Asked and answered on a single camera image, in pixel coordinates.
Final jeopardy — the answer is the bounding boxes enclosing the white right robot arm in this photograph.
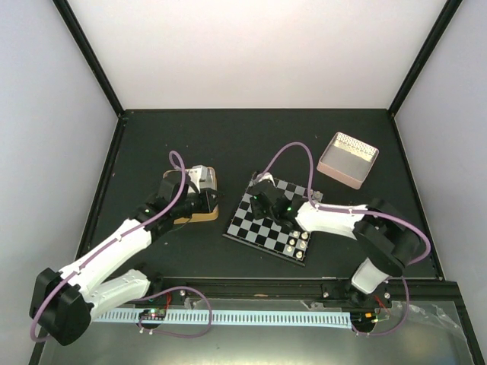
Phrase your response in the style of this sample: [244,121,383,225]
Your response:
[249,179,431,306]

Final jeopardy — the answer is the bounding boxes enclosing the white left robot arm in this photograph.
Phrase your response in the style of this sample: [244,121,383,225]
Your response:
[29,167,220,345]

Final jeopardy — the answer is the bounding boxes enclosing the yellow bear tin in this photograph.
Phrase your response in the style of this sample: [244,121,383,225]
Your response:
[171,165,221,226]

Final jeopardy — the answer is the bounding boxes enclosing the black white chessboard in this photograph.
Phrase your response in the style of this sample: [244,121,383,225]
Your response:
[223,182,312,266]

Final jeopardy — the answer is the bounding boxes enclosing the pink patterned tray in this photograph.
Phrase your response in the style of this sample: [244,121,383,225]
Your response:
[317,132,379,190]

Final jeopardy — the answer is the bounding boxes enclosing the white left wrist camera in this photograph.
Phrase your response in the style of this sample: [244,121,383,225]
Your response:
[186,165,217,192]

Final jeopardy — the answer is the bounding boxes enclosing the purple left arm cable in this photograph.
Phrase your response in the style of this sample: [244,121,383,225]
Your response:
[30,151,213,341]

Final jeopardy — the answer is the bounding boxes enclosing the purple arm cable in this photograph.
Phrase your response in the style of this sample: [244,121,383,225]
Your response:
[30,151,213,341]
[258,142,433,338]

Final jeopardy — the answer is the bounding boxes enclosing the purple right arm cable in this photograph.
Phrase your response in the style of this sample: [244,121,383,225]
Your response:
[258,142,433,338]

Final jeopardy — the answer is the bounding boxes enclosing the black front mounting rail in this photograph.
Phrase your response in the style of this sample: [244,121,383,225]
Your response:
[158,277,463,307]

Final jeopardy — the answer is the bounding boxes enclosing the light blue slotted rail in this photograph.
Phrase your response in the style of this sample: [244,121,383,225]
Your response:
[95,308,352,329]

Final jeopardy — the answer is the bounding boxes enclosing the black corner frame post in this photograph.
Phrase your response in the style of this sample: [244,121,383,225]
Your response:
[53,0,125,117]

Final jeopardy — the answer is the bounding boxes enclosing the black right frame post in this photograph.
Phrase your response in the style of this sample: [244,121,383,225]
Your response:
[388,0,463,117]

